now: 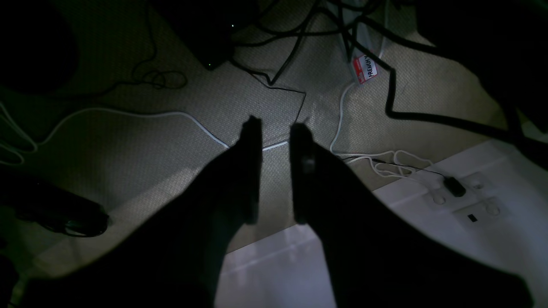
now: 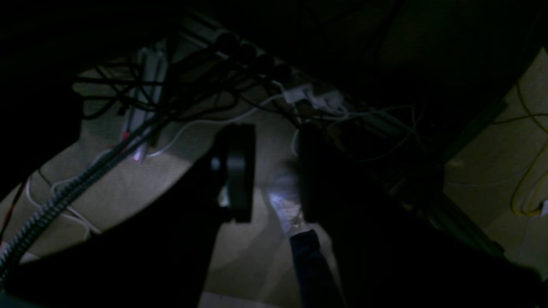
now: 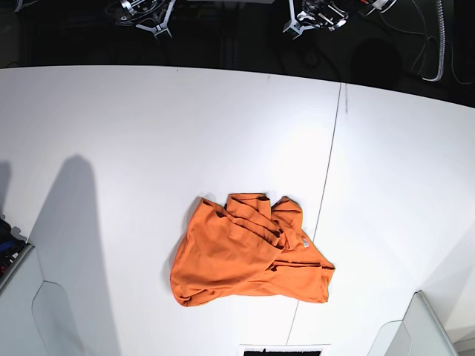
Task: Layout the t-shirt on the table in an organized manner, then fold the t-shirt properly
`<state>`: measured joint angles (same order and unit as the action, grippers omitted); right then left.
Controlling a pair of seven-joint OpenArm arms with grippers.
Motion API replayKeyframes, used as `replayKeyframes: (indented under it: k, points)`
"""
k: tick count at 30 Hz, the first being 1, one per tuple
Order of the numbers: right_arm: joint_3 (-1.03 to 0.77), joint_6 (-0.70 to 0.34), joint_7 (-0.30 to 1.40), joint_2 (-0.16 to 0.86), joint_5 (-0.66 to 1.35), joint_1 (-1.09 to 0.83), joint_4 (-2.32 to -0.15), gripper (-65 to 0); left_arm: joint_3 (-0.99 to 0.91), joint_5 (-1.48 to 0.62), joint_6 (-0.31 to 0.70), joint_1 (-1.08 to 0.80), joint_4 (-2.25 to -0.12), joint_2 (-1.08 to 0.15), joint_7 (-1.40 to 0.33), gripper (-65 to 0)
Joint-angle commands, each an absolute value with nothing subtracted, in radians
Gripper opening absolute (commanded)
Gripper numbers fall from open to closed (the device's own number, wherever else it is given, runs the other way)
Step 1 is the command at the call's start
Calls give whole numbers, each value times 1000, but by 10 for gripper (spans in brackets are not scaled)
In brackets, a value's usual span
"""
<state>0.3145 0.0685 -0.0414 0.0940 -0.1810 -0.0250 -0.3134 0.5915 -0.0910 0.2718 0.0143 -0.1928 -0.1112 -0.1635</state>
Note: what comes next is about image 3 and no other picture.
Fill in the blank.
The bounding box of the grey tool tray, left edge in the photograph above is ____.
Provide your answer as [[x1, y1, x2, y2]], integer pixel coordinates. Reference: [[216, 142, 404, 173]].
[[1, 214, 34, 291]]

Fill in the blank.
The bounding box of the black robot arm, image left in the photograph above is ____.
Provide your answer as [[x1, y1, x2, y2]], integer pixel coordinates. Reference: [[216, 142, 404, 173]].
[[105, 0, 176, 39]]

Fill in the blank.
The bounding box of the black robot arm, image right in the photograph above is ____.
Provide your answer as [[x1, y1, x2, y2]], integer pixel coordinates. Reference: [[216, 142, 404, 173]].
[[283, 0, 396, 39]]

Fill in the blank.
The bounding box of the grey box, bottom right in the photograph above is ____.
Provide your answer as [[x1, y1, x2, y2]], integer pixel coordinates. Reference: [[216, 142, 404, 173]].
[[368, 291, 458, 356]]

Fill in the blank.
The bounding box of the white framed black panel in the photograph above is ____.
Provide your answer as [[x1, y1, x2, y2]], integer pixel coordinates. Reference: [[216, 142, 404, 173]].
[[238, 344, 331, 356]]

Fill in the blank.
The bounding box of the silver corrugated hose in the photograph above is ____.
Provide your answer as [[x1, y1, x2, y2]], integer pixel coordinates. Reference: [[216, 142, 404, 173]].
[[421, 0, 446, 82]]

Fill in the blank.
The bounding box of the orange t-shirt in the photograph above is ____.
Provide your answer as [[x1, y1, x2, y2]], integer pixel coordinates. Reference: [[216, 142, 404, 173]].
[[170, 194, 335, 307]]

